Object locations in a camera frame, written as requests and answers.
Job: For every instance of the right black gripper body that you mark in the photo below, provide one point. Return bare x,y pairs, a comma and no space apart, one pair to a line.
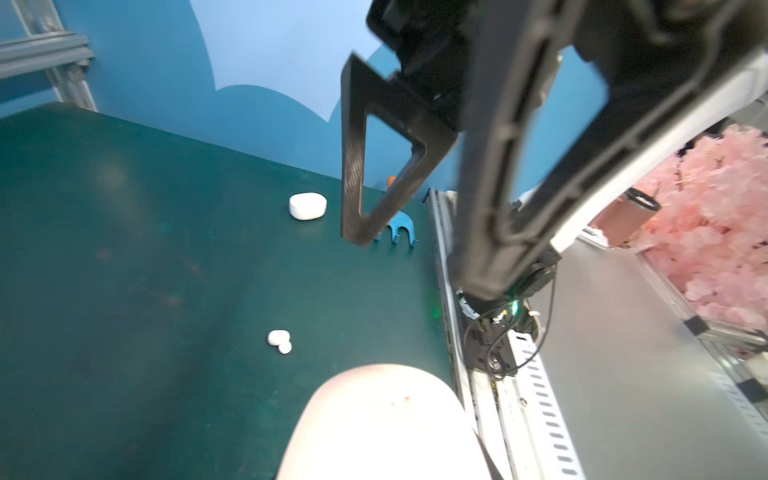
432,41

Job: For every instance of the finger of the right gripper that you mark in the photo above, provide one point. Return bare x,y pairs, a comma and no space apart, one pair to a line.
391,144

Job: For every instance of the white earbud charging case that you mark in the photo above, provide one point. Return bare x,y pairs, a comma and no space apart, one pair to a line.
307,206

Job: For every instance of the pink earbud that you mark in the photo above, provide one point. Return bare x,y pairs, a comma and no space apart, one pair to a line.
281,339

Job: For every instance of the pink earbud charging case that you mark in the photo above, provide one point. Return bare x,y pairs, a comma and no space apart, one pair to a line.
385,421

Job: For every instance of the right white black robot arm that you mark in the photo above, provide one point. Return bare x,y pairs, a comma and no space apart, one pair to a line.
474,71

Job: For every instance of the blue garden fork tool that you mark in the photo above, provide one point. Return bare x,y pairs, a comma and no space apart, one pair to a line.
400,222

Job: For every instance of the pink artificial blossom tree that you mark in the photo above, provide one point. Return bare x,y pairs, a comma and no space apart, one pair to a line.
709,237

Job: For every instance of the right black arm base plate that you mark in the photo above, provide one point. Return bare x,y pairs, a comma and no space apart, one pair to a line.
488,326

